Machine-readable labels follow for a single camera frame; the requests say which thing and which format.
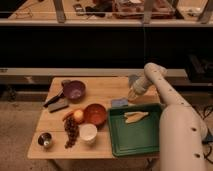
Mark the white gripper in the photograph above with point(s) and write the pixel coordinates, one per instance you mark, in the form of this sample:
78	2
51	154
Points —
137	89

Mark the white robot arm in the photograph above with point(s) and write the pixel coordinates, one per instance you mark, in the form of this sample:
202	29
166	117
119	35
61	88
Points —
181	129

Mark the orange bowl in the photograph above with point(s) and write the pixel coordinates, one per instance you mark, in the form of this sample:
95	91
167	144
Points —
95	114

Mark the purple bowl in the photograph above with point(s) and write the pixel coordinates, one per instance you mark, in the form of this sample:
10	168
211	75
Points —
74	90

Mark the blue cup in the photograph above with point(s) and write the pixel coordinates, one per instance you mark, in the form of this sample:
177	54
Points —
132	79

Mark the yellow banana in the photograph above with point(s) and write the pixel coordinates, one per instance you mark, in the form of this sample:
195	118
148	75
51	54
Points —
132	117

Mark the green plastic tray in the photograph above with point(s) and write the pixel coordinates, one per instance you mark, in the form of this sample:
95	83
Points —
139	138

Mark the white cup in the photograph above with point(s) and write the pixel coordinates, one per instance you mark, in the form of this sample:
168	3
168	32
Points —
88	133

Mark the wooden table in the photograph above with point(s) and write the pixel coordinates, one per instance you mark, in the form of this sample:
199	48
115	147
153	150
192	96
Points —
98	90

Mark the orange carrot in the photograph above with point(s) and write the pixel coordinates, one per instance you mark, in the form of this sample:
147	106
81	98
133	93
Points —
72	113

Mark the grey sponge block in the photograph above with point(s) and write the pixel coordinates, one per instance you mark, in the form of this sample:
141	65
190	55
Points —
58	106

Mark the bunch of dark grapes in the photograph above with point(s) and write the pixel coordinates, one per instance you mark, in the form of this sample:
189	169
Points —
72	130

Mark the small metal cup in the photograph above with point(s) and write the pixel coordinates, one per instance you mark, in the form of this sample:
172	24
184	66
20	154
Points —
45	140

